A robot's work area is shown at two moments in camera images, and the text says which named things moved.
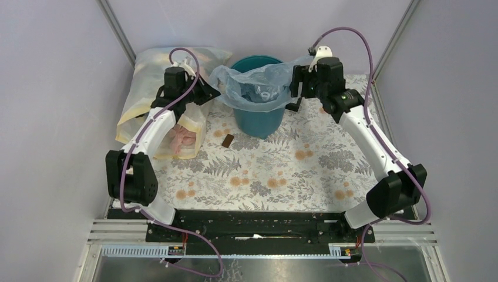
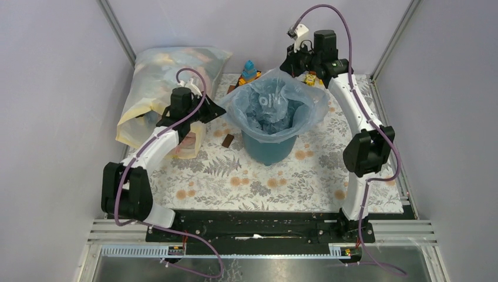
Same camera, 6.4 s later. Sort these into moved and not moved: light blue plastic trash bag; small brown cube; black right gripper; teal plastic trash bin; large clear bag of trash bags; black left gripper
Moved: black right gripper; black left gripper; light blue plastic trash bag; teal plastic trash bin
Not moved: large clear bag of trash bags; small brown cube
